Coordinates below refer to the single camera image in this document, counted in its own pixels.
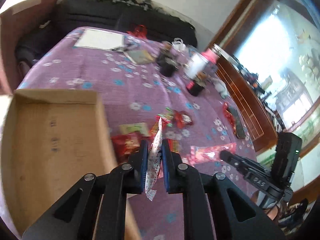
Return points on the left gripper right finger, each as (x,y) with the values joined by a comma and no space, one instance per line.
(213,206)

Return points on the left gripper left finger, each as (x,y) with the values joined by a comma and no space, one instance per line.
(95,206)

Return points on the red white striped candy packet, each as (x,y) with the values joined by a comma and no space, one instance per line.
(153,163)

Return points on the wooden sideboard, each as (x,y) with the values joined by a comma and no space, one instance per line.
(294,107)

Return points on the red gold snack packet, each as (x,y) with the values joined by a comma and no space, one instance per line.
(126,144)

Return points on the pink long candy packet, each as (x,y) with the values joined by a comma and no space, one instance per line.
(199,155)

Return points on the red black packet at edge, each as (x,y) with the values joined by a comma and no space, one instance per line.
(233,117)

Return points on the cardboard box tray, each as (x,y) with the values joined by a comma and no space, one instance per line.
(51,138)

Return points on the pale green snack packet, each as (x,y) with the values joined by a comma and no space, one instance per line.
(141,127)

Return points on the red orange candy bar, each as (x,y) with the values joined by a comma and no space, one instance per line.
(153,131)

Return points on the red foil snack packet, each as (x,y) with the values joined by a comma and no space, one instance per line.
(182,119)

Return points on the white crumpled cloth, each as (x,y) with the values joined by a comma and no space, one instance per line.
(220,87)

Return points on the green wrapped candy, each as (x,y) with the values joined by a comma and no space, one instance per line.
(166,117)

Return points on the black jar with cork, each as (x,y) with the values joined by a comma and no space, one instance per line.
(166,60)
(197,84)

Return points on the white plastic container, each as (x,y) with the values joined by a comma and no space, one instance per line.
(195,64)

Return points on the pink knitted bottle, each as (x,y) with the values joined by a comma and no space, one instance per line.
(212,54)

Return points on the small booklet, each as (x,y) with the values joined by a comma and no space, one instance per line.
(139,56)

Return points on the black pen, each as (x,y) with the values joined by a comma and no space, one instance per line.
(124,48)

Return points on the white paper sheet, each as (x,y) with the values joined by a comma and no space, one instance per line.
(99,39)

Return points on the red ribbon bag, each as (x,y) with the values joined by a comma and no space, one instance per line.
(140,31)

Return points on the black sofa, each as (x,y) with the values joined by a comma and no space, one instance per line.
(71,14)

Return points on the maroon armchair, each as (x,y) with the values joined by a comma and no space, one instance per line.
(17,21)

